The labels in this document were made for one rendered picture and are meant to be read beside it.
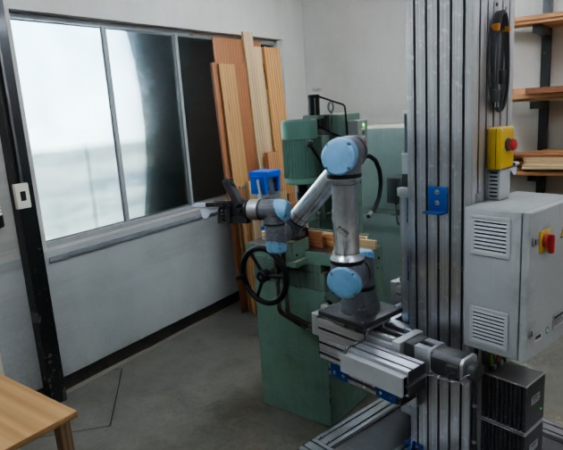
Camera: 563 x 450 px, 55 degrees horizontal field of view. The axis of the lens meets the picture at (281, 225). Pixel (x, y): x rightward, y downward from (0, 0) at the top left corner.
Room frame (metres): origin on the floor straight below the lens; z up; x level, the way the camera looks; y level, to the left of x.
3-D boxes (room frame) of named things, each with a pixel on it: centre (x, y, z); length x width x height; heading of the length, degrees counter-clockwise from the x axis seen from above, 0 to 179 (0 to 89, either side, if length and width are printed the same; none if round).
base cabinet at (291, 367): (2.77, -0.19, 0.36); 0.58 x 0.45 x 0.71; 141
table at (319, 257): (2.56, -0.08, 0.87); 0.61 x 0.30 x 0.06; 51
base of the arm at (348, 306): (1.90, -0.27, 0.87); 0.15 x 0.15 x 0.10
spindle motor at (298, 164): (2.67, -0.12, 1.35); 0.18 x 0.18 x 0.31
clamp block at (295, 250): (2.49, -0.03, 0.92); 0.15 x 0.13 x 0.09; 51
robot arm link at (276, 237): (1.90, 0.02, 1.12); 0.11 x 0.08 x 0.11; 156
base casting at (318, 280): (2.77, -0.19, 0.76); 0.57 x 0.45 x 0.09; 141
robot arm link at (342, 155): (1.78, -0.22, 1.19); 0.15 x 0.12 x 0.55; 156
